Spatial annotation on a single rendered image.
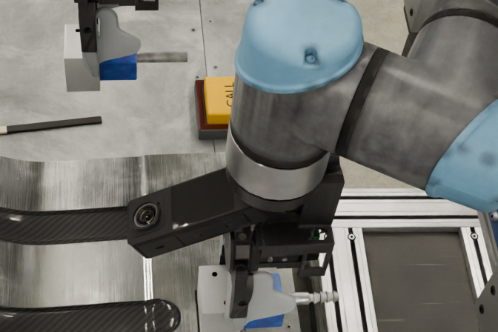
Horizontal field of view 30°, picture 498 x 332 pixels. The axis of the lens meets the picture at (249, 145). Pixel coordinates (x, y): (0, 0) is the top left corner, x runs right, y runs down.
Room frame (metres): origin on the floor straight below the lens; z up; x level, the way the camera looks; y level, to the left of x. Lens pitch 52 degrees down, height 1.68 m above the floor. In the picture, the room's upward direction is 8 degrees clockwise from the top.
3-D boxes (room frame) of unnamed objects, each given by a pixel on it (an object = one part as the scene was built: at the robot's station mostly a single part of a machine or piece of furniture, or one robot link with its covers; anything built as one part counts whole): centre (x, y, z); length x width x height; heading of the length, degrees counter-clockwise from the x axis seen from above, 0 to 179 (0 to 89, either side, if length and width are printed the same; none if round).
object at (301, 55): (0.41, -0.02, 1.23); 0.09 x 0.08 x 0.11; 72
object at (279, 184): (0.42, -0.02, 1.15); 0.08 x 0.08 x 0.05
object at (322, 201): (0.42, -0.03, 1.07); 0.09 x 0.08 x 0.12; 102
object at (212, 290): (0.42, -0.04, 0.91); 0.13 x 0.05 x 0.05; 103
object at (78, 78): (0.68, 0.14, 0.93); 0.13 x 0.05 x 0.05; 103
